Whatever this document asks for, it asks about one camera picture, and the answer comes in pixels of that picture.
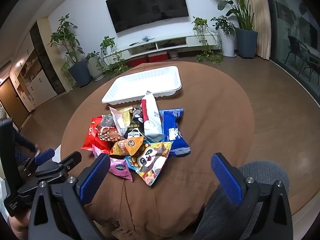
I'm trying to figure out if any black wall television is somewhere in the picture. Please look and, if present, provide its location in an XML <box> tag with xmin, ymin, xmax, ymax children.
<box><xmin>105</xmin><ymin>0</ymin><xmax>189</xmax><ymax>33</ymax></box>

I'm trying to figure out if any panda print snack packet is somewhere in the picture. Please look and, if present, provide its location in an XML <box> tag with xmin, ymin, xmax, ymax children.
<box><xmin>125</xmin><ymin>141</ymin><xmax>174</xmax><ymax>187</ymax></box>

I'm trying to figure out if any large-leaf plant in dark pot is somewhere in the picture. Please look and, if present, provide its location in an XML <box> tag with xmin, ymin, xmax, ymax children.
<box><xmin>199</xmin><ymin>0</ymin><xmax>267</xmax><ymax>59</ymax></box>

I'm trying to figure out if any red snack packet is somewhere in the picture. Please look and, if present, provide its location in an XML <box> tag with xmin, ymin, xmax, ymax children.
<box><xmin>81</xmin><ymin>116</ymin><xmax>113</xmax><ymax>152</ymax></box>

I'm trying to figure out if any white television cabinet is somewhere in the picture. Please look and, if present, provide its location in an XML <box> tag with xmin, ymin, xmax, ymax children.
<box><xmin>117</xmin><ymin>34</ymin><xmax>218</xmax><ymax>60</ymax></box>

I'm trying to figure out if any beige curtain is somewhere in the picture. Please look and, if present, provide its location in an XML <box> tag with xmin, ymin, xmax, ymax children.
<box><xmin>250</xmin><ymin>0</ymin><xmax>272</xmax><ymax>60</ymax></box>

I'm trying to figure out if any trailing plant in small pot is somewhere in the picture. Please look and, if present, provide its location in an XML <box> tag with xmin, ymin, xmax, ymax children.
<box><xmin>192</xmin><ymin>17</ymin><xmax>223</xmax><ymax>64</ymax></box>

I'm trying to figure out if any brown tablecloth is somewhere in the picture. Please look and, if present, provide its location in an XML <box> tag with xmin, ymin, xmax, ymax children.
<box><xmin>60</xmin><ymin>61</ymin><xmax>255</xmax><ymax>240</ymax></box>

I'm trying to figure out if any tall tree in grey pot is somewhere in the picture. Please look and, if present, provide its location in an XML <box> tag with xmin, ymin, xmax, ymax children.
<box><xmin>50</xmin><ymin>14</ymin><xmax>92</xmax><ymax>88</ymax></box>

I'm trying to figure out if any brown checkered candy packet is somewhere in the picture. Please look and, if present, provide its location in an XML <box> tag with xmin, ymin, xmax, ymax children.
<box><xmin>97</xmin><ymin>126</ymin><xmax>124</xmax><ymax>142</ymax></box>

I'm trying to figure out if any white plastic tray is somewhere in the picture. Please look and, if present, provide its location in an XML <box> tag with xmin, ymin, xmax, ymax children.
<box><xmin>102</xmin><ymin>66</ymin><xmax>182</xmax><ymax>105</ymax></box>

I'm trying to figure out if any person's left hand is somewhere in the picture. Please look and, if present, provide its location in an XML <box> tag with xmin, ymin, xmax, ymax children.
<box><xmin>7</xmin><ymin>209</ymin><xmax>32</xmax><ymax>234</ymax></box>

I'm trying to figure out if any wooden door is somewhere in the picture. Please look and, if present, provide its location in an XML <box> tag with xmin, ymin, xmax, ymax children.
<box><xmin>0</xmin><ymin>77</ymin><xmax>29</xmax><ymax>130</ymax></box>

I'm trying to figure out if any orange snack packet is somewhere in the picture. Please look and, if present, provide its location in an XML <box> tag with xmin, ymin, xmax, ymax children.
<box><xmin>110</xmin><ymin>136</ymin><xmax>145</xmax><ymax>157</ymax></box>

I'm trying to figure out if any gold snack packet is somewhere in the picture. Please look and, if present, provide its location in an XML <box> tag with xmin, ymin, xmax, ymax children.
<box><xmin>119</xmin><ymin>106</ymin><xmax>133</xmax><ymax>128</ymax></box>

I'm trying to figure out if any glass sliding door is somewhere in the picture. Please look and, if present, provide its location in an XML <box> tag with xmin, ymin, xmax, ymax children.
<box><xmin>262</xmin><ymin>0</ymin><xmax>320</xmax><ymax>98</ymax></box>

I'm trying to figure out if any red storage box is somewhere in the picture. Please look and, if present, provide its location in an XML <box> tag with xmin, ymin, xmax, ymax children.
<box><xmin>128</xmin><ymin>56</ymin><xmax>148</xmax><ymax>67</ymax></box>
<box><xmin>148</xmin><ymin>52</ymin><xmax>167</xmax><ymax>63</ymax></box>

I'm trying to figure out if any green-edged bag of dark beans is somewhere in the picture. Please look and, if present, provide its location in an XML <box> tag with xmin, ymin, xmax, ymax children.
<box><xmin>100</xmin><ymin>114</ymin><xmax>115</xmax><ymax>128</ymax></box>

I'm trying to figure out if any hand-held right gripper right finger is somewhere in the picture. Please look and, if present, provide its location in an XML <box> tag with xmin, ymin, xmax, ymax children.
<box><xmin>211</xmin><ymin>152</ymin><xmax>293</xmax><ymax>240</ymax></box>

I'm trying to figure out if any clear plastic snack packet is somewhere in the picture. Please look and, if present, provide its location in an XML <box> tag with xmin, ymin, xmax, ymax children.
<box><xmin>109</xmin><ymin>107</ymin><xmax>128</xmax><ymax>135</ymax></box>

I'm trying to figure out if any white and wood wall cabinet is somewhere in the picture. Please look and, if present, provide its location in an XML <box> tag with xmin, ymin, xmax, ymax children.
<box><xmin>10</xmin><ymin>17</ymin><xmax>68</xmax><ymax>110</ymax></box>

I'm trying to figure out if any bushy plant in white pot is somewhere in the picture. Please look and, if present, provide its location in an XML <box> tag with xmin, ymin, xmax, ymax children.
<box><xmin>211</xmin><ymin>15</ymin><xmax>237</xmax><ymax>57</ymax></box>

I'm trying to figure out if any blue snack packet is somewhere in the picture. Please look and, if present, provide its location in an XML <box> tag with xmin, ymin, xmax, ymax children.
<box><xmin>159</xmin><ymin>108</ymin><xmax>191</xmax><ymax>157</ymax></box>

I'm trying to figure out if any plant in white round pot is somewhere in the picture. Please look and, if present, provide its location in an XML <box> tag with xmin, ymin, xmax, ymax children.
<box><xmin>85</xmin><ymin>51</ymin><xmax>105</xmax><ymax>82</ymax></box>

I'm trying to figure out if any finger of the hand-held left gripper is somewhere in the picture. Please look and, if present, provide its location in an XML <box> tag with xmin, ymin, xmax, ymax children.
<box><xmin>19</xmin><ymin>149</ymin><xmax>55</xmax><ymax>178</ymax></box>
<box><xmin>35</xmin><ymin>151</ymin><xmax>82</xmax><ymax>180</ymax></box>

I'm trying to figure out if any black outdoor chair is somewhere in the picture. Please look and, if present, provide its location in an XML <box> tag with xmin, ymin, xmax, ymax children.
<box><xmin>285</xmin><ymin>35</ymin><xmax>320</xmax><ymax>80</ymax></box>

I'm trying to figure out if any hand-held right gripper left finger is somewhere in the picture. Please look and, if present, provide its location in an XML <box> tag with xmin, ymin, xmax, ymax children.
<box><xmin>28</xmin><ymin>152</ymin><xmax>111</xmax><ymax>240</ymax></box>

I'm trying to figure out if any black snack packet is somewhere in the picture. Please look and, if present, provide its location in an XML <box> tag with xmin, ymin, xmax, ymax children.
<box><xmin>124</xmin><ymin>108</ymin><xmax>145</xmax><ymax>139</ymax></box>

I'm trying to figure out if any trailing green vine plant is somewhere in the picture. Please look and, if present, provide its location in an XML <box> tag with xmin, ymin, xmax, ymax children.
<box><xmin>100</xmin><ymin>36</ymin><xmax>129</xmax><ymax>74</ymax></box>

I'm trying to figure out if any pink snack packet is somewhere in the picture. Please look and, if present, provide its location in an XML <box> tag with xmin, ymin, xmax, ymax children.
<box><xmin>92</xmin><ymin>144</ymin><xmax>133</xmax><ymax>182</ymax></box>

